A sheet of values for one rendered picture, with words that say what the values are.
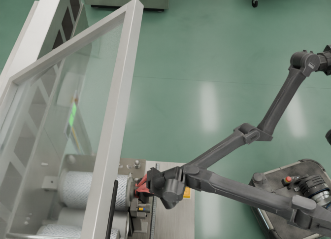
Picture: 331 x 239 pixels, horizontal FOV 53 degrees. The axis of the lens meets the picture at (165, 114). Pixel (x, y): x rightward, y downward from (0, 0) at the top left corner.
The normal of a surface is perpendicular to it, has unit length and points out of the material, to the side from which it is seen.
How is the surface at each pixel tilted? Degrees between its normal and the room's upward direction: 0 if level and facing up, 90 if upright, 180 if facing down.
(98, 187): 38
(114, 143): 52
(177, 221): 0
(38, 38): 0
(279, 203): 21
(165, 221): 0
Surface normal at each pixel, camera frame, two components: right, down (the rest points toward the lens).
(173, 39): 0.03, -0.58
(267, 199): -0.11, -0.75
